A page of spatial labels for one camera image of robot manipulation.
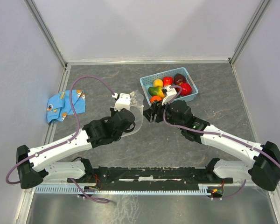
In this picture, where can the clear dotted zip top bag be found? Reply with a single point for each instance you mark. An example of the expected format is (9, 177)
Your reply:
(136, 108)

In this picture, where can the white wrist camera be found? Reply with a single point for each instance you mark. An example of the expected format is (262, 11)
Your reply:
(169, 93)
(122, 101)

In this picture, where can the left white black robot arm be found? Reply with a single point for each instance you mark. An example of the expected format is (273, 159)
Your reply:
(42, 164)

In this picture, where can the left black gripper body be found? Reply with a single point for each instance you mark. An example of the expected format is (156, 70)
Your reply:
(113, 111)

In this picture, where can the small yellow toy peach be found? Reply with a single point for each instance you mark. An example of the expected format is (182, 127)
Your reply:
(158, 83)

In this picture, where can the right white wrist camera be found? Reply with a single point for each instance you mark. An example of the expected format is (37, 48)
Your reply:
(169, 93)

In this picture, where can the red toy wax apple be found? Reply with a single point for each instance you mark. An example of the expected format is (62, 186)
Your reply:
(167, 81)

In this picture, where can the light blue cable duct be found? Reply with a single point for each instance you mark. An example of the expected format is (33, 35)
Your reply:
(73, 189)

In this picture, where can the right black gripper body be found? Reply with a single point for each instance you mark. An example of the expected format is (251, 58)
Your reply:
(157, 107)

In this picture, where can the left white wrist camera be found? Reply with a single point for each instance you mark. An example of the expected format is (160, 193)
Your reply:
(122, 101)

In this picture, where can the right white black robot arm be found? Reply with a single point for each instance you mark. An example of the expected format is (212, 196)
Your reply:
(256, 162)

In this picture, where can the green yellow toy mango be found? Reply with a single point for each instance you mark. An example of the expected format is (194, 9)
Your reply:
(156, 91)

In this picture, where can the blue patterned cloth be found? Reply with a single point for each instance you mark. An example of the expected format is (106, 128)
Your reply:
(58, 106)

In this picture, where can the orange toy tangerine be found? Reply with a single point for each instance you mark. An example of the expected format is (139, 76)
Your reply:
(155, 98)

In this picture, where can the dark red toy fruit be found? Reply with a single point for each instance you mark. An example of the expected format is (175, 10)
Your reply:
(179, 79)

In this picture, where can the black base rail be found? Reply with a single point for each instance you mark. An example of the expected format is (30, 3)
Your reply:
(151, 179)

